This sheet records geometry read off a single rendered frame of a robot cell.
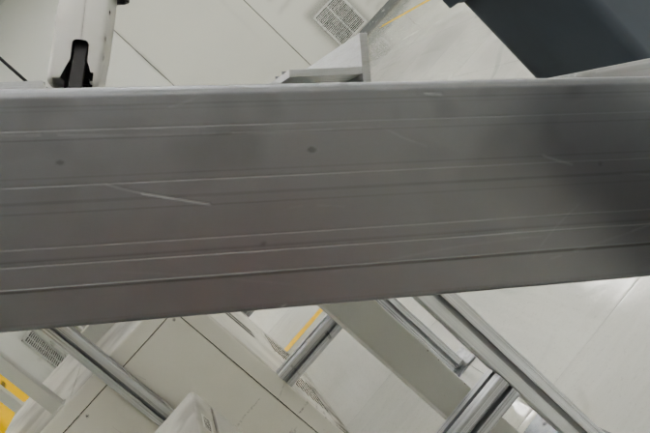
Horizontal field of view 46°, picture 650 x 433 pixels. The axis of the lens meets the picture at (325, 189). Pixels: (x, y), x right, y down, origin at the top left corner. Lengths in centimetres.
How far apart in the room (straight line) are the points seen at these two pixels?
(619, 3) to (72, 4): 64
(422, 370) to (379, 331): 10
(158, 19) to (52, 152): 822
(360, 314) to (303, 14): 754
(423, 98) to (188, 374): 153
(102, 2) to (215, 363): 109
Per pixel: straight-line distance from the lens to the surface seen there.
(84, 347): 167
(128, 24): 841
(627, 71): 31
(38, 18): 849
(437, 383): 123
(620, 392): 143
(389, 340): 119
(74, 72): 76
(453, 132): 22
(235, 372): 173
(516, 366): 107
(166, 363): 172
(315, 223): 21
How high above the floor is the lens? 84
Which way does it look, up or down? 11 degrees down
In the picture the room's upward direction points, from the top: 47 degrees counter-clockwise
